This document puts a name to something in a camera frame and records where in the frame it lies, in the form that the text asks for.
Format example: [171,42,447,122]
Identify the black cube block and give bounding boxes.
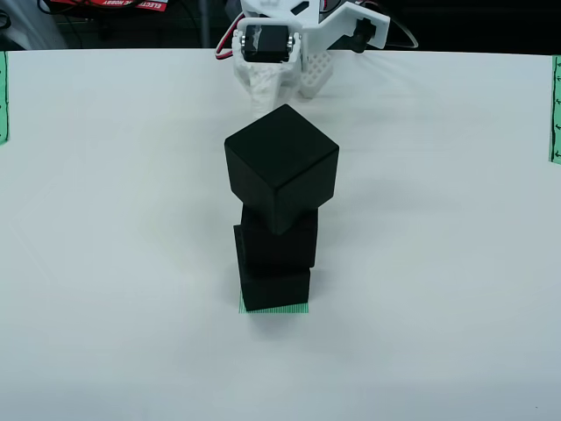
[224,103,341,237]
[232,205,319,269]
[238,266,312,312]

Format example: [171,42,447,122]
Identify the red printed box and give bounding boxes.
[47,0,170,13]

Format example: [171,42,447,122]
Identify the green striped square marker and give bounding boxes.
[238,291,311,316]

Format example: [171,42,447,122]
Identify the pale grey plastic bag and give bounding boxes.
[0,0,67,50]

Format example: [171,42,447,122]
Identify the green paper strip with arrows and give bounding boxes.
[547,54,561,166]
[0,50,11,146]

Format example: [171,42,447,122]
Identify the white red servo cable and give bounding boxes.
[213,17,240,62]

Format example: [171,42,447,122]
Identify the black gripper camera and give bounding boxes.
[352,17,378,54]

